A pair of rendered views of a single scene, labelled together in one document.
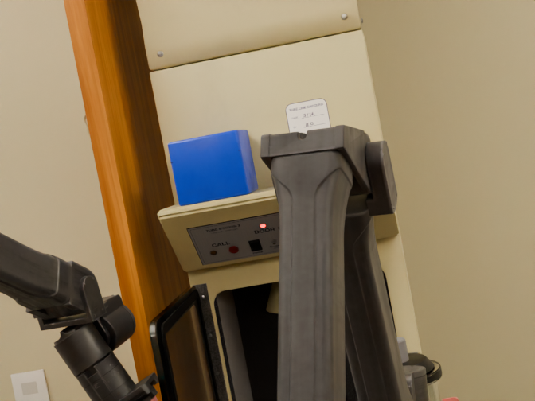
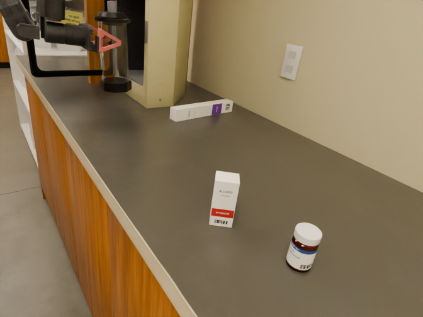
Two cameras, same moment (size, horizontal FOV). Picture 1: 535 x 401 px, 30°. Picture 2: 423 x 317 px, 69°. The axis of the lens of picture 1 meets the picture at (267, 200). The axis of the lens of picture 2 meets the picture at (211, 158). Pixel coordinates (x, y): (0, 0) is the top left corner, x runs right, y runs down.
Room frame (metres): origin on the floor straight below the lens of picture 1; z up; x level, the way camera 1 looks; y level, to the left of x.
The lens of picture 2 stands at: (0.84, -1.10, 1.30)
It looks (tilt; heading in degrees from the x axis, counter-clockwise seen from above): 26 degrees down; 43
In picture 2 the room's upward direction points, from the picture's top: 8 degrees clockwise
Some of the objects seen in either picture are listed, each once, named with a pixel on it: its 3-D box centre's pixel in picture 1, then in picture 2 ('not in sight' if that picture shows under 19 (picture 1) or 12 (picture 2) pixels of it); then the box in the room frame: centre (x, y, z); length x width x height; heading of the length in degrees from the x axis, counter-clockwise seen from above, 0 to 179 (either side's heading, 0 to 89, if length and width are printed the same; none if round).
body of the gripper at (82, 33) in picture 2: not in sight; (77, 35); (1.23, -0.12, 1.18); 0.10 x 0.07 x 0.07; 82
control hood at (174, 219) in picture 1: (280, 223); not in sight; (1.41, -0.01, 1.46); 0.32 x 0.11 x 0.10; 82
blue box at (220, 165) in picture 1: (214, 166); not in sight; (1.42, 0.07, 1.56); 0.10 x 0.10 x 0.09; 82
